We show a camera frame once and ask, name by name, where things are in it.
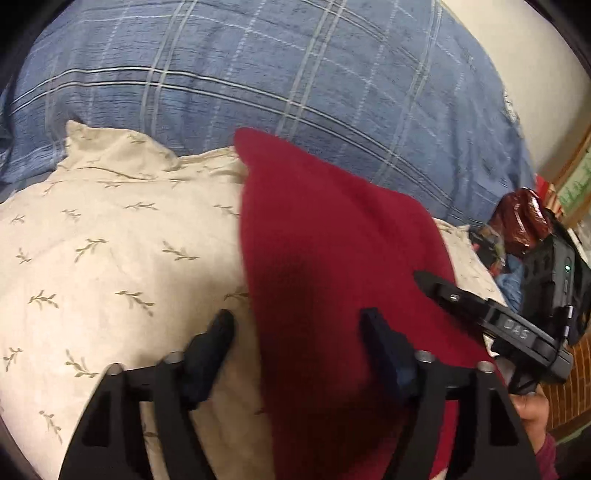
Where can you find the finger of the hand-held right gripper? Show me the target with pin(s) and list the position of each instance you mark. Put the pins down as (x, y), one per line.
(455, 297)

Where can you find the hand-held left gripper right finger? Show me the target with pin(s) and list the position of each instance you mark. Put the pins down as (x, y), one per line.
(388, 355)

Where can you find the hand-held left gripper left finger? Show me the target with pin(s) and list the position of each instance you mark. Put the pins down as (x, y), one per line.
(207, 353)

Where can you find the red knit garment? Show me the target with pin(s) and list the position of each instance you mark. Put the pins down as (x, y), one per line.
(323, 258)

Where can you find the person's right hand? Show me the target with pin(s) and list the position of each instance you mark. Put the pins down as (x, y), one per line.
(533, 413)

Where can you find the blue denim cloth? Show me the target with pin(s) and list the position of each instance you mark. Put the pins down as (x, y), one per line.
(510, 288)

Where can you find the colourful packet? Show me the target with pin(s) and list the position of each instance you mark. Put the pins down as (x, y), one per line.
(489, 247)

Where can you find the dark red shiny bag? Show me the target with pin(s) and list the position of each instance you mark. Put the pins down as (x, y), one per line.
(521, 221)

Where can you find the red box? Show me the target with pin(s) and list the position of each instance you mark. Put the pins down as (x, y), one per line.
(548, 194)

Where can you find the green wooden-framed board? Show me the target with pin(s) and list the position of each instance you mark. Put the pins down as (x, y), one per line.
(575, 189)

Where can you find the cream leaf-print pillow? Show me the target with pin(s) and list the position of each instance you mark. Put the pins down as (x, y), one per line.
(115, 258)

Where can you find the blue plaid blanket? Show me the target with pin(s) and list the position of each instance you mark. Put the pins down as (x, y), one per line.
(277, 92)

